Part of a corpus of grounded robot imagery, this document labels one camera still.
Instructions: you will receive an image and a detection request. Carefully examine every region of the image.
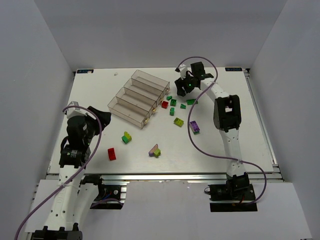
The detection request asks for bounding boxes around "green square lego upside-down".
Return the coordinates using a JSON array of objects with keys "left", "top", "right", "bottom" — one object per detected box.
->
[{"left": 170, "top": 99, "right": 177, "bottom": 107}]

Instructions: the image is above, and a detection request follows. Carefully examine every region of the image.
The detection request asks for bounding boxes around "green long lego brick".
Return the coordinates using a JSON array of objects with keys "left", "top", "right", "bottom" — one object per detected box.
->
[{"left": 186, "top": 99, "right": 198, "bottom": 106}]

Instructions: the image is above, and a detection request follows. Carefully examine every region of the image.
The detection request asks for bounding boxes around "green lego with number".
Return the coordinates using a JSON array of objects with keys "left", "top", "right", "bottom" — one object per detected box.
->
[{"left": 169, "top": 107, "right": 175, "bottom": 116}]

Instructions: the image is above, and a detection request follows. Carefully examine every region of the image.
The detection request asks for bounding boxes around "red square lego brick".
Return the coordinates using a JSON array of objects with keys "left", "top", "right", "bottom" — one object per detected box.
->
[{"left": 161, "top": 101, "right": 169, "bottom": 109}]

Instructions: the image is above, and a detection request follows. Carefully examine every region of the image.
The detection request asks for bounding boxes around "green and lime lego stack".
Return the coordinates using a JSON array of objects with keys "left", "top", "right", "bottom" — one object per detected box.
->
[{"left": 121, "top": 131, "right": 132, "bottom": 144}]

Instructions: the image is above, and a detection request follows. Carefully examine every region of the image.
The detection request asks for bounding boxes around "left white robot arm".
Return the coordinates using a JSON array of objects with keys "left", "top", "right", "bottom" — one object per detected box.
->
[{"left": 31, "top": 105, "right": 112, "bottom": 240}]

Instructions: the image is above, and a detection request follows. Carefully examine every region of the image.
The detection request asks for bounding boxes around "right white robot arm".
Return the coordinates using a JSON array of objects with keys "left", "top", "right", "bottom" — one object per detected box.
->
[{"left": 174, "top": 61, "right": 250, "bottom": 203}]

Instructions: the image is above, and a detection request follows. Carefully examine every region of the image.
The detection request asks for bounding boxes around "clear container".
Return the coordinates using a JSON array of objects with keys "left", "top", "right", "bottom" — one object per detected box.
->
[
  {"left": 123, "top": 77, "right": 164, "bottom": 107},
  {"left": 115, "top": 87, "right": 156, "bottom": 118},
  {"left": 131, "top": 70, "right": 170, "bottom": 98},
  {"left": 107, "top": 97, "right": 150, "bottom": 129}
]

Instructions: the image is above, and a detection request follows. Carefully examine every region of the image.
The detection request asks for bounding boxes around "lime square lego brick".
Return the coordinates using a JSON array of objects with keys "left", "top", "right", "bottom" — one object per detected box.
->
[{"left": 173, "top": 117, "right": 184, "bottom": 127}]

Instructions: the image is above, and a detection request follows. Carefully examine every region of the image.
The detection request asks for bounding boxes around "red lego brick front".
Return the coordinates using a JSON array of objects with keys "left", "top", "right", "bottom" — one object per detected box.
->
[{"left": 107, "top": 148, "right": 117, "bottom": 161}]

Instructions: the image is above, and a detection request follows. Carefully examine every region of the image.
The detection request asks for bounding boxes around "blue label left corner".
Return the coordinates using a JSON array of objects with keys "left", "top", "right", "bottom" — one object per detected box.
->
[{"left": 76, "top": 69, "right": 94, "bottom": 74}]

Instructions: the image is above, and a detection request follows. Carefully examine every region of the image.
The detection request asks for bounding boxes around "blue label corner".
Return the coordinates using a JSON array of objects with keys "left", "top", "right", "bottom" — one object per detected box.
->
[
  {"left": 225, "top": 67, "right": 243, "bottom": 72},
  {"left": 76, "top": 69, "right": 94, "bottom": 74}
]

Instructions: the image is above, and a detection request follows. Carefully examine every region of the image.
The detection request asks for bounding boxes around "blue label right corner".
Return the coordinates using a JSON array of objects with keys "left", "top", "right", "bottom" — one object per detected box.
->
[{"left": 225, "top": 67, "right": 243, "bottom": 72}]

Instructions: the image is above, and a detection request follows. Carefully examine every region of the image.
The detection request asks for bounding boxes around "purple and lime lego stack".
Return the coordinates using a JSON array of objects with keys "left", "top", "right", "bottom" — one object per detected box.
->
[{"left": 148, "top": 144, "right": 161, "bottom": 158}]

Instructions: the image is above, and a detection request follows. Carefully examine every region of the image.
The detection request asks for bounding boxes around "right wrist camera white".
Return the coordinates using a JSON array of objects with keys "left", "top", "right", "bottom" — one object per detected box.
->
[{"left": 175, "top": 64, "right": 188, "bottom": 80}]

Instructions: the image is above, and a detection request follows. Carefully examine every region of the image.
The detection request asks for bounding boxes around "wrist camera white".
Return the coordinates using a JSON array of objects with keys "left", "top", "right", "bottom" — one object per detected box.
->
[
  {"left": 64, "top": 101, "right": 85, "bottom": 119},
  {"left": 175, "top": 64, "right": 188, "bottom": 80}
]

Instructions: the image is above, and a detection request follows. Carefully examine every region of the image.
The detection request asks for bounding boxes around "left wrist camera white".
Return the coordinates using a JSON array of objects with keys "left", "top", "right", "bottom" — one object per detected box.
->
[{"left": 64, "top": 101, "right": 85, "bottom": 119}]

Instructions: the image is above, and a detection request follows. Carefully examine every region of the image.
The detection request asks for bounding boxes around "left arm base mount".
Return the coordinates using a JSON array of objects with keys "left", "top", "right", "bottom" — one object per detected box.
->
[{"left": 80, "top": 174, "right": 123, "bottom": 210}]

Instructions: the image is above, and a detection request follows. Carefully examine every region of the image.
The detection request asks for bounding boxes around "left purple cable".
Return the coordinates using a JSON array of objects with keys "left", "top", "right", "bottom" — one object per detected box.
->
[{"left": 13, "top": 105, "right": 125, "bottom": 240}]

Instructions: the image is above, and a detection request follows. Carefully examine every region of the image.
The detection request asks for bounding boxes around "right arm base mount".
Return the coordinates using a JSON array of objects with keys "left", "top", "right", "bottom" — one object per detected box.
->
[{"left": 204, "top": 184, "right": 258, "bottom": 213}]

